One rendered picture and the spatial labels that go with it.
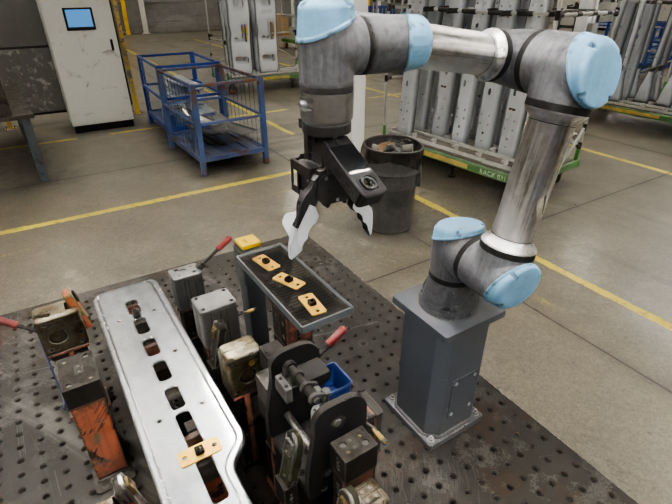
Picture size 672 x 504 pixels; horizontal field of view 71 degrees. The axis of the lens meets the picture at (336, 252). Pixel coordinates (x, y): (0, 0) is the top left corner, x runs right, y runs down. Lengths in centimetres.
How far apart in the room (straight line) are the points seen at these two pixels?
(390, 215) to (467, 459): 268
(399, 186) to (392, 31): 307
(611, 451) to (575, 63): 197
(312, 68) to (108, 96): 696
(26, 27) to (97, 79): 120
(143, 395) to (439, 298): 72
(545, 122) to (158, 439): 97
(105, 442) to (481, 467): 96
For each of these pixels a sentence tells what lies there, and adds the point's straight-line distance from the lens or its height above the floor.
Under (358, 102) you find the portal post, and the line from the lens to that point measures 468.
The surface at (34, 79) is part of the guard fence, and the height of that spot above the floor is 63.
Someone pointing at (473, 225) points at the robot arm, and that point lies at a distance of 112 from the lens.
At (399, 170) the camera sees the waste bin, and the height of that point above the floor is 58.
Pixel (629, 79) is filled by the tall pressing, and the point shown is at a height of 60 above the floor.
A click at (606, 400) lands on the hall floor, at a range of 281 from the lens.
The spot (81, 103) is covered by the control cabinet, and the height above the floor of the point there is 40.
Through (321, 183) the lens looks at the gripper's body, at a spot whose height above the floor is 156.
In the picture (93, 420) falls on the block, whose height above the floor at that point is 91.
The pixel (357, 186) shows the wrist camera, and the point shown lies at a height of 158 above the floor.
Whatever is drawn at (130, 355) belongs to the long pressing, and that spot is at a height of 100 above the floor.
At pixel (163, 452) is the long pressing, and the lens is 107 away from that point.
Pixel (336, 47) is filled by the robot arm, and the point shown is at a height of 174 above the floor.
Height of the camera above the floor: 181
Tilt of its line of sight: 30 degrees down
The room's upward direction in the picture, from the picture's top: straight up
